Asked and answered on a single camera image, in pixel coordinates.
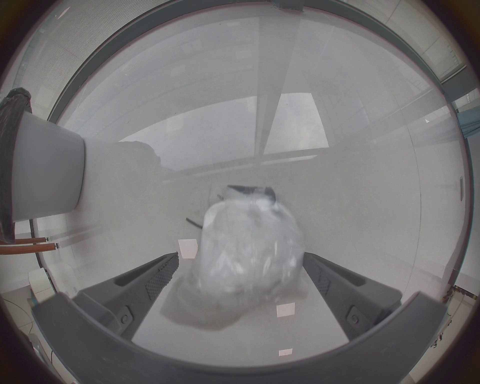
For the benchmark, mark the blue-green curtain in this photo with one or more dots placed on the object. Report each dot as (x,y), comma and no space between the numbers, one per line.
(470,123)

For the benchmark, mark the crumpled clear plastic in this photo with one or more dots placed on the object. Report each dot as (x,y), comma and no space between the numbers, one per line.
(247,255)

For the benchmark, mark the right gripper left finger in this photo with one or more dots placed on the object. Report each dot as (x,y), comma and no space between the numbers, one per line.
(123,300)

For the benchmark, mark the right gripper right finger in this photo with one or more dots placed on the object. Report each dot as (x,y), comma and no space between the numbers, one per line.
(356,300)

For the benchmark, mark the black plastic bag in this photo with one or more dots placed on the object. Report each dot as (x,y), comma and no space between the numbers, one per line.
(9,150)

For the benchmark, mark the window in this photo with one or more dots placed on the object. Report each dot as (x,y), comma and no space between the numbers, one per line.
(48,45)

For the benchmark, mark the white cushioned wooden chair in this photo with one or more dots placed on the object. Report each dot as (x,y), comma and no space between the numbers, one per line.
(26,248)

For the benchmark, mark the white trash bin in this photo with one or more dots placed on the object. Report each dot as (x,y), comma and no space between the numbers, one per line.
(48,168)

